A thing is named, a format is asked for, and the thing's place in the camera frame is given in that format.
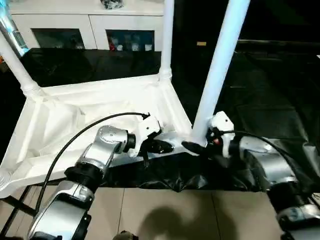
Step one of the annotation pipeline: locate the shiny ornament on cabinet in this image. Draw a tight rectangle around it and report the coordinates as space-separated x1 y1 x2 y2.
100 0 124 11

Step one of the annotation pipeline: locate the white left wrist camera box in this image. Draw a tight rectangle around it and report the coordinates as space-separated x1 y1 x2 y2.
129 116 163 158

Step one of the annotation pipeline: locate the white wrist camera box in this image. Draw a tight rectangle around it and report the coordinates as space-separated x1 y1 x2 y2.
129 116 163 158
207 111 236 159

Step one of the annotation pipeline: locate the white cabinet with glass doors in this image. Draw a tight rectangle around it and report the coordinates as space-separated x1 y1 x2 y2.
9 0 166 52

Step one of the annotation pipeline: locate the white plastic table top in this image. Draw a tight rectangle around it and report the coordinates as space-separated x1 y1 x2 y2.
0 74 201 199

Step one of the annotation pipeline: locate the black work mat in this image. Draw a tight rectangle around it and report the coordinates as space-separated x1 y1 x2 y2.
0 46 320 193

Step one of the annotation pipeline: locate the black metal stand frame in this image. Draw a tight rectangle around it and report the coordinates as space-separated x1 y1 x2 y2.
0 186 40 238

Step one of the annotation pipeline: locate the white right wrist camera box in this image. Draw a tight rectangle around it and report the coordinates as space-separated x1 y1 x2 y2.
207 111 236 159

